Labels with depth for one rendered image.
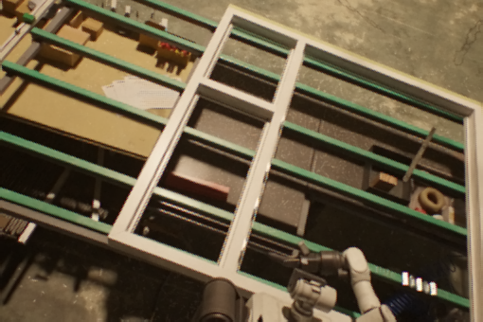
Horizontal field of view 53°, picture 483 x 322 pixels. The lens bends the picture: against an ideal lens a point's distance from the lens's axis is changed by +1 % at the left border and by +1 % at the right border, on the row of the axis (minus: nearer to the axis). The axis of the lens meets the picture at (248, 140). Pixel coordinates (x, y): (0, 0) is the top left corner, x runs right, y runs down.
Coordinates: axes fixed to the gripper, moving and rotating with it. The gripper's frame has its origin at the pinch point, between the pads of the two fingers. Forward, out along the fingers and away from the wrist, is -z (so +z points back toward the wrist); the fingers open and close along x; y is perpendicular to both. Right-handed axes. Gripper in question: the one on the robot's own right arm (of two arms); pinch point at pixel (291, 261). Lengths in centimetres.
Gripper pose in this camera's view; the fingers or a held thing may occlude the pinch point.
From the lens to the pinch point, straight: 186.3
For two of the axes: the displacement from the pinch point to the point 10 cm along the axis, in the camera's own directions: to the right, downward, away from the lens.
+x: 0.1, 0.6, -10.0
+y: -0.2, 10.0, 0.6
